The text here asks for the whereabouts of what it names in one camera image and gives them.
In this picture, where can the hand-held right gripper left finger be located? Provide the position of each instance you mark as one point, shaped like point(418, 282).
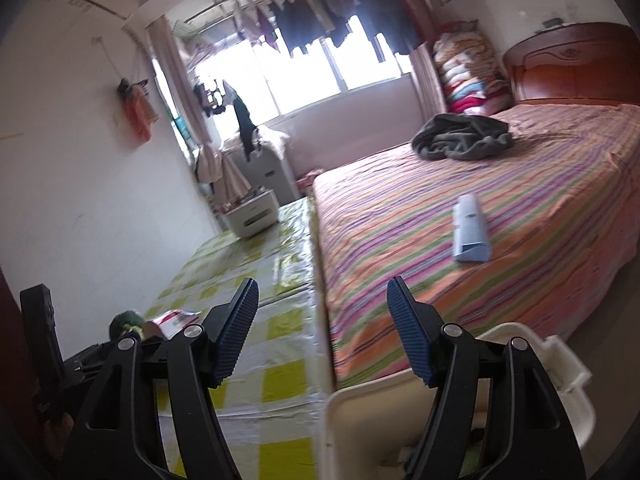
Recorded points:
point(235, 335)

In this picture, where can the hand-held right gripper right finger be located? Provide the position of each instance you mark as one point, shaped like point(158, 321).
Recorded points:
point(410, 330)

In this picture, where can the red and white packet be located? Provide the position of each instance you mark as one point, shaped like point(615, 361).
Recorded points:
point(175, 321)

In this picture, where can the white plastic bin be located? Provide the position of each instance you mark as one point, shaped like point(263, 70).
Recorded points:
point(360, 410)

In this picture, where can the green plush toy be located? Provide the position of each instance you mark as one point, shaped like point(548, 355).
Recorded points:
point(125, 322)

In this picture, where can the striped bed with wooden headboard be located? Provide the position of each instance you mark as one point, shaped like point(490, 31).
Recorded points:
point(400, 240)

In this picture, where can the white storage caddy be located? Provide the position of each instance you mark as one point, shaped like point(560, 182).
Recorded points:
point(250, 215)

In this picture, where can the white washing machine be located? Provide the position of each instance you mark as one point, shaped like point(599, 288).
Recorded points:
point(265, 175)

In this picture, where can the red patterned cloth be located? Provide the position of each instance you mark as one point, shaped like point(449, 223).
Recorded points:
point(307, 178)

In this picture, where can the dark grey blanket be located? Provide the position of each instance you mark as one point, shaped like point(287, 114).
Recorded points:
point(460, 140)

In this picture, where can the white lace cover cloth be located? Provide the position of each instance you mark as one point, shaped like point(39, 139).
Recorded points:
point(272, 137)

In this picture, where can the black hanging garment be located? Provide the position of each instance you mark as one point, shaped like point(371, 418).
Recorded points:
point(245, 125)

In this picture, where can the teal cloth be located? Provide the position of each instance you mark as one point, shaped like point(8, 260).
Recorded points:
point(182, 130)

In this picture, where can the round sock drying hanger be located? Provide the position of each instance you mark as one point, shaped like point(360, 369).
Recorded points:
point(210, 97)

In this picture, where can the orange cloth on hook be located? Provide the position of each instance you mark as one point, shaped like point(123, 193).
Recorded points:
point(140, 115)

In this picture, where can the stack of folded quilts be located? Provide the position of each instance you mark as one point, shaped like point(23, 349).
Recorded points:
point(465, 75)

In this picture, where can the window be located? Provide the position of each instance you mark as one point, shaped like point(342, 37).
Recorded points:
point(300, 80)

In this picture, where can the wooden headboard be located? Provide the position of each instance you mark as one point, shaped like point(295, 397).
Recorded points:
point(575, 70)

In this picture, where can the row of hanging dark clothes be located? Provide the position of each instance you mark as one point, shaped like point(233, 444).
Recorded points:
point(310, 25)

